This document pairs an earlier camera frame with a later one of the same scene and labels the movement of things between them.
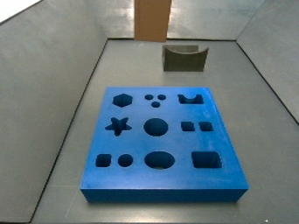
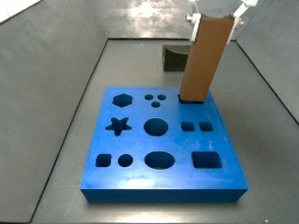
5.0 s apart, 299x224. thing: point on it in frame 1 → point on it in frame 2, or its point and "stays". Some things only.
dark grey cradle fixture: x=183 y=58 stays
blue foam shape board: x=163 y=149 stays
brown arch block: x=153 y=20 → x=210 y=38
